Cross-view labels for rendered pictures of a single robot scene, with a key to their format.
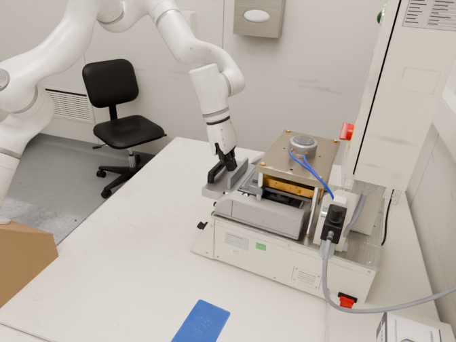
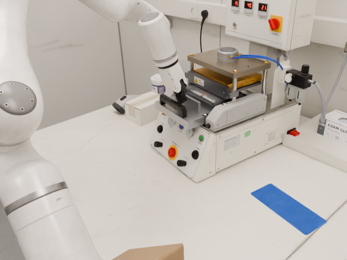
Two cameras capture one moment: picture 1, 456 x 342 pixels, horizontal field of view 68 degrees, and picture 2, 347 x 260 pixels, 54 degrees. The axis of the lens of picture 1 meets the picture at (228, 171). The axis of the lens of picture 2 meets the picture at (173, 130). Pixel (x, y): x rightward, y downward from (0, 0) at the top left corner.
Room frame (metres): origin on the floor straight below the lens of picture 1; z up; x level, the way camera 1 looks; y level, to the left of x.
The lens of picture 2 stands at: (0.33, 0.94, 1.50)
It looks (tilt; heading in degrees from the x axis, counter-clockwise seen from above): 29 degrees down; 305
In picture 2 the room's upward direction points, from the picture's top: 2 degrees counter-clockwise
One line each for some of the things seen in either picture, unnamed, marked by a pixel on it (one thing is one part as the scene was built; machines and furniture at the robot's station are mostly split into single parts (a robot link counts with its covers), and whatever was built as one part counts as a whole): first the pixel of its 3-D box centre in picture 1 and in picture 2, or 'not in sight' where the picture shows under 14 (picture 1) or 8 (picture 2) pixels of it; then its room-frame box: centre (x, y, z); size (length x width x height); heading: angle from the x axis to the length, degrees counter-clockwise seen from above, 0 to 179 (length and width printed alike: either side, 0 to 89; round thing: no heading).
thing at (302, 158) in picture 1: (309, 165); (236, 65); (0.83, -0.23, 1.08); 0.31 x 0.24 x 0.13; 157
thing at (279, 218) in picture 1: (255, 211); (235, 111); (0.76, -0.08, 0.96); 0.26 x 0.05 x 0.07; 67
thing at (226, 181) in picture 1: (258, 182); (202, 100); (0.91, -0.10, 0.97); 0.30 x 0.22 x 0.08; 67
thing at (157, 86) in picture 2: not in sight; (159, 88); (1.34, -0.41, 0.82); 0.09 x 0.09 x 0.15
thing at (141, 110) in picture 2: not in sight; (146, 108); (1.29, -0.23, 0.80); 0.19 x 0.13 x 0.09; 74
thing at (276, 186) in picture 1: (298, 166); (227, 70); (0.85, -0.20, 1.07); 0.22 x 0.17 x 0.10; 157
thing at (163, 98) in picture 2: (220, 167); (172, 105); (0.96, 0.03, 0.99); 0.15 x 0.02 x 0.04; 157
